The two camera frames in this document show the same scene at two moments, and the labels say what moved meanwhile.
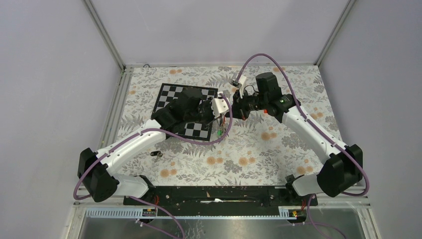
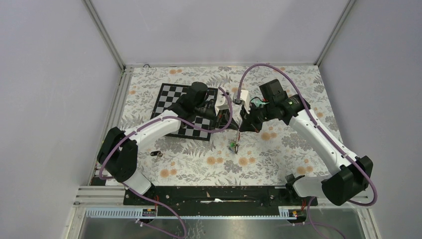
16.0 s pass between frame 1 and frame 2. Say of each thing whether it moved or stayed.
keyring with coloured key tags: moved
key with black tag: stayed
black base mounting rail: stayed
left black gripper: stayed
